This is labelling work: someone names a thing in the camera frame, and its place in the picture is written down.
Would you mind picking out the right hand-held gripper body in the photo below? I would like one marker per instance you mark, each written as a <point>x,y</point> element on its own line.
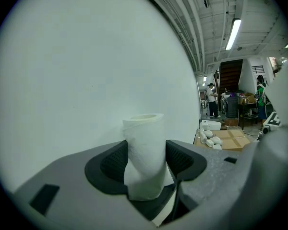
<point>274,121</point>

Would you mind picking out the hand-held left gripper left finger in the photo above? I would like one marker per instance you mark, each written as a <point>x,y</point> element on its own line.
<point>72,176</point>

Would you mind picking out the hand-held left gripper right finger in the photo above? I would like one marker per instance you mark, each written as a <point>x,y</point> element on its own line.
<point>206,166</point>

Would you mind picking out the white paper roll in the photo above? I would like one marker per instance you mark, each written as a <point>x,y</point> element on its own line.
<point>144,152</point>

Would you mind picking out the small white box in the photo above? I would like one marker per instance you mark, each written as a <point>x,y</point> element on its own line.
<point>209,143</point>

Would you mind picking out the dark work table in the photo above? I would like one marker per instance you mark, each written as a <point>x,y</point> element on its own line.
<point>248,111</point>

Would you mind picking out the white oval plastic part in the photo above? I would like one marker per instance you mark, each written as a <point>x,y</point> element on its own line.
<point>208,133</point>
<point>216,140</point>

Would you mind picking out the white bagged tube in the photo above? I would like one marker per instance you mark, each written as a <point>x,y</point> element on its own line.
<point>202,136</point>

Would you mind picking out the brown cardboard box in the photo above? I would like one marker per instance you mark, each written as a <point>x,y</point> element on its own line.
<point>232,140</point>

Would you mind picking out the black storage cart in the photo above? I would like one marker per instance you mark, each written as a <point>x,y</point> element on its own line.
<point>231,106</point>

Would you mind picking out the dark wooden staircase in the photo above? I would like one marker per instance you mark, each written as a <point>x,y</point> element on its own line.
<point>230,75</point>

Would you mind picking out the bundle of white ceiling pipes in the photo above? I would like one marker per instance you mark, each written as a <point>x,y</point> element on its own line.
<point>180,20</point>

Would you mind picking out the dark wall vent grille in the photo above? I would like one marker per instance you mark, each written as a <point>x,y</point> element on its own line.
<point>258,69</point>

